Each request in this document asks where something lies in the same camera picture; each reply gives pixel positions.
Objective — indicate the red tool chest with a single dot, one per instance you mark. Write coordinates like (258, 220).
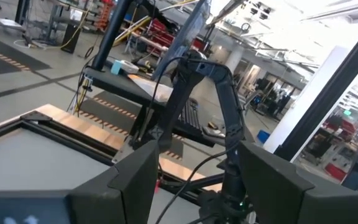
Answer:
(163, 34)

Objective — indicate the black aluminium table frame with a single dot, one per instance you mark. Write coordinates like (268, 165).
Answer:
(73, 140)

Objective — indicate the white box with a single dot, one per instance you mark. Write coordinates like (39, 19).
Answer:
(130, 66)

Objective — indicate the black rig post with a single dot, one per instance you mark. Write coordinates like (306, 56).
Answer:
(331, 90)

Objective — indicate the black floor mat orange-striped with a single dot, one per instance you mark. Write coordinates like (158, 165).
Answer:
(110, 109)
(8, 59)

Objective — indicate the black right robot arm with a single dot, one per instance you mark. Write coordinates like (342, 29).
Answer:
(228, 102)

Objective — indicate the black side desk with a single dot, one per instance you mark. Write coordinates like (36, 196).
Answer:
(117, 84)

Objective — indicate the blue bin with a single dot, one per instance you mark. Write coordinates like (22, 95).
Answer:
(263, 137)

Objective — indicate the white square pillar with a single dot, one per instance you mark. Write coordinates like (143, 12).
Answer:
(303, 93)

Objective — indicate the teal box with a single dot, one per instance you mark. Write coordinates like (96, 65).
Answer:
(116, 68)

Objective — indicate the pale flat panel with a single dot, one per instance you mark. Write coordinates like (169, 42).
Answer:
(151, 88)

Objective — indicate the black pole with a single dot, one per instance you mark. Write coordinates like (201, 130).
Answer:
(112, 31)

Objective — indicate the black box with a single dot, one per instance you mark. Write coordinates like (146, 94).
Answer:
(71, 39)

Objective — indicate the grey-blue tilted panel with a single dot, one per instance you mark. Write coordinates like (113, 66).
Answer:
(185, 37)

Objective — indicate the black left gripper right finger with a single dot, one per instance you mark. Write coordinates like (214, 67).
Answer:
(275, 193)

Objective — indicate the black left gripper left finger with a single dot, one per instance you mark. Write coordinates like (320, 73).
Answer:
(129, 193)

